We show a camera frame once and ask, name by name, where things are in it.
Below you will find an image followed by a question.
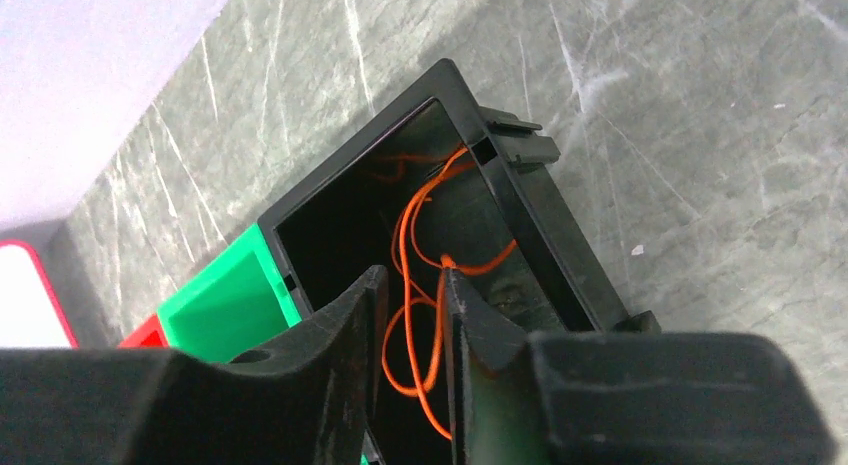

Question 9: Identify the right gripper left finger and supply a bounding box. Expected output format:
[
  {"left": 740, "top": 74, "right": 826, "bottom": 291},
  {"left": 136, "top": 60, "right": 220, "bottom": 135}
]
[{"left": 1, "top": 265, "right": 388, "bottom": 464}]

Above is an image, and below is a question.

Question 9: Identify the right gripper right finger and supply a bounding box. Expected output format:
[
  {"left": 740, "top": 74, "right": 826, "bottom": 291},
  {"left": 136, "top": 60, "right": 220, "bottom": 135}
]
[{"left": 445, "top": 269, "right": 838, "bottom": 464}]

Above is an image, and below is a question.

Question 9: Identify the orange cable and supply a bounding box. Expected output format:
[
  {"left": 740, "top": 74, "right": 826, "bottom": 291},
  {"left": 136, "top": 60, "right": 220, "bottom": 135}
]
[{"left": 364, "top": 146, "right": 519, "bottom": 442}]

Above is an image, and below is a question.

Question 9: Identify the green plastic bin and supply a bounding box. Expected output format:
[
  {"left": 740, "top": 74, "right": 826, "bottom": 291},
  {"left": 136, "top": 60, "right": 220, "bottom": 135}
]
[{"left": 157, "top": 224, "right": 301, "bottom": 363}]

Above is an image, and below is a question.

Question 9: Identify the red plastic bin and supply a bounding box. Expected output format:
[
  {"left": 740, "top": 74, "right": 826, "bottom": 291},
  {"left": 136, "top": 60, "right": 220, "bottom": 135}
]
[{"left": 118, "top": 313, "right": 169, "bottom": 348}]

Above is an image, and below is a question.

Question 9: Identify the black plastic bin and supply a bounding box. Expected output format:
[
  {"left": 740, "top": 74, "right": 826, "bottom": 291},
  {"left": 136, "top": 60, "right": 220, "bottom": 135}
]
[{"left": 256, "top": 57, "right": 662, "bottom": 465}]

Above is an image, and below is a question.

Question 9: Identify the pink framed whiteboard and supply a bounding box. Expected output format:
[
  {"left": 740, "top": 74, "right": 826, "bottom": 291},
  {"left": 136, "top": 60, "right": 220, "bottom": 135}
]
[{"left": 1, "top": 240, "right": 78, "bottom": 349}]

